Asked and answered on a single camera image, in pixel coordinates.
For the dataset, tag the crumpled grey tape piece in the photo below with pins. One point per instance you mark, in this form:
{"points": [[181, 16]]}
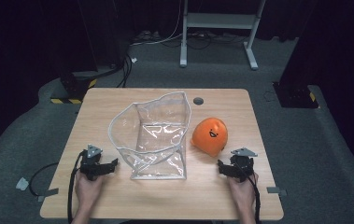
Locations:
{"points": [[22, 184]]}

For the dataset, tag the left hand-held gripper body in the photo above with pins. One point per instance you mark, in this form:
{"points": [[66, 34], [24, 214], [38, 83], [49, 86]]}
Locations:
{"points": [[89, 165]]}

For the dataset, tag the white metal stand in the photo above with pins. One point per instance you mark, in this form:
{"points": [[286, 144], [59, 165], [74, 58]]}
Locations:
{"points": [[219, 21]]}

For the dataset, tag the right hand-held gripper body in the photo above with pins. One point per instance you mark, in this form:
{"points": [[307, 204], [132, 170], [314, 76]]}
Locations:
{"points": [[243, 166]]}

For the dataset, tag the person's right hand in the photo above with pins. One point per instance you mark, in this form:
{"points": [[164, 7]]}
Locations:
{"points": [[243, 191]]}

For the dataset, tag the person's left hand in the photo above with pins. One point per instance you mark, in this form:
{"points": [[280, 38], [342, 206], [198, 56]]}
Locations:
{"points": [[87, 189]]}

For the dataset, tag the black stand base yellow stripes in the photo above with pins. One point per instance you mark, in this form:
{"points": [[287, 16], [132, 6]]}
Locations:
{"points": [[73, 87]]}

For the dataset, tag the orange plush toy with face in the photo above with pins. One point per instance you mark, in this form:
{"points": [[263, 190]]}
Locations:
{"points": [[207, 138]]}

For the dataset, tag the grey tape strip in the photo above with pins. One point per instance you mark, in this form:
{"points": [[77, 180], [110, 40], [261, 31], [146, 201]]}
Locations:
{"points": [[276, 190], [48, 193]]}

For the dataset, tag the transparent bag with white trim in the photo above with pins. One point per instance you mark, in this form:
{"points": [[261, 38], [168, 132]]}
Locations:
{"points": [[160, 176]]}

